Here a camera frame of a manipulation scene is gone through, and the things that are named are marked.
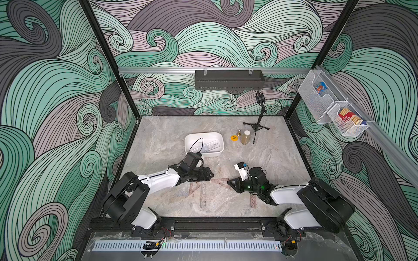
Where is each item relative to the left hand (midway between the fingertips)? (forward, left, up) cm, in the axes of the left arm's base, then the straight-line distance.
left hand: (209, 174), depth 85 cm
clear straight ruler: (+2, +9, +20) cm, 22 cm away
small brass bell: (+31, -21, -3) cm, 37 cm away
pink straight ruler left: (-8, +3, -5) cm, 10 cm away
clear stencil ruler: (+21, +1, -4) cm, 21 cm away
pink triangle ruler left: (-5, +8, -5) cm, 11 cm away
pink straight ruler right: (-12, -22, -5) cm, 26 cm away
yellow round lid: (+28, -17, -5) cm, 33 cm away
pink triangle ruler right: (-2, -7, -5) cm, 9 cm away
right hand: (-3, -11, -4) cm, 12 cm away
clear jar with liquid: (+24, -23, +2) cm, 33 cm away
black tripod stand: (+32, -28, +25) cm, 49 cm away
